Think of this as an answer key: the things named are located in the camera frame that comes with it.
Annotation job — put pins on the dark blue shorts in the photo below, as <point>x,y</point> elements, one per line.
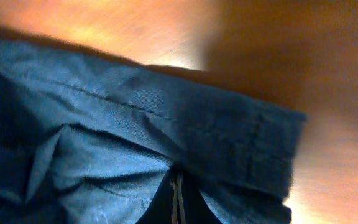
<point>86,140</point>

